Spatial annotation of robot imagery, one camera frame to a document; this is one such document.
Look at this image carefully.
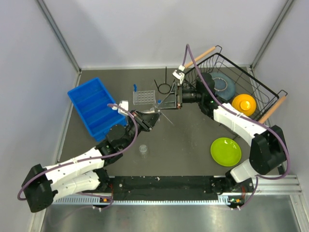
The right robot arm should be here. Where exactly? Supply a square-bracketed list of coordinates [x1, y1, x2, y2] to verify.
[158, 70, 290, 191]

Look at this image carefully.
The blue plastic bin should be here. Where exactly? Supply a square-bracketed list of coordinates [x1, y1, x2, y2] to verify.
[68, 78, 127, 142]

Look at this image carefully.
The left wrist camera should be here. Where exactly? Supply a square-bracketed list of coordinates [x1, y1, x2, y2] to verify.
[118, 100, 129, 116]

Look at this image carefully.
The black wire dish rack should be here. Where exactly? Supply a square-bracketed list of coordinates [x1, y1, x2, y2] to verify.
[184, 45, 287, 123]

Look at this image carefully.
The clear test tube rack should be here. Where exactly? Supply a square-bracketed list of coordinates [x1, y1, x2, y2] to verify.
[133, 90, 156, 105]

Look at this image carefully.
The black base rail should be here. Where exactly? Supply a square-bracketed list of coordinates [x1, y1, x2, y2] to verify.
[110, 176, 231, 201]

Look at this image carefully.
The orange bowl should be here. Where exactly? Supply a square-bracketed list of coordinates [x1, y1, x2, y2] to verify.
[232, 94, 256, 116]

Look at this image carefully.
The clear glass rod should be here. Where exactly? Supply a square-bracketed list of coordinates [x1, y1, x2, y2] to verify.
[161, 112, 174, 126]

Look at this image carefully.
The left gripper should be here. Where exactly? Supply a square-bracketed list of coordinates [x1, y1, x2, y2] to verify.
[122, 109, 161, 150]

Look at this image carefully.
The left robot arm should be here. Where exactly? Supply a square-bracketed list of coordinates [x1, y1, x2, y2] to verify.
[17, 110, 161, 213]

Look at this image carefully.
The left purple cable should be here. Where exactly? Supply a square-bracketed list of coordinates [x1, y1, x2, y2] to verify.
[17, 103, 139, 210]

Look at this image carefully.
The bag of white powder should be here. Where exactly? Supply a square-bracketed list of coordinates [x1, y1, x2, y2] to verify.
[143, 107, 157, 114]

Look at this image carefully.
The clear glass flask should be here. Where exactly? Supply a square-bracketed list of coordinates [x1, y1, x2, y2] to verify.
[139, 145, 149, 159]

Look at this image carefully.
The green plate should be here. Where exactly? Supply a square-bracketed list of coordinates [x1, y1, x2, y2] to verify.
[210, 137, 242, 167]

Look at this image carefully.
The black wire ring stand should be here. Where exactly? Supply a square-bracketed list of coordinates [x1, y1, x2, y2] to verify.
[154, 66, 172, 95]

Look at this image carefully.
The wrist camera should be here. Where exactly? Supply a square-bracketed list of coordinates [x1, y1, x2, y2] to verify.
[172, 65, 185, 85]
[118, 100, 129, 116]

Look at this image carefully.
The blue ceramic plate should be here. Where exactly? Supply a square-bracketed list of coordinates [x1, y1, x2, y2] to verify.
[210, 72, 236, 101]

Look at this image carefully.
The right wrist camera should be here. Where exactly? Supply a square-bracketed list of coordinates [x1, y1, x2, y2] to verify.
[172, 65, 185, 85]

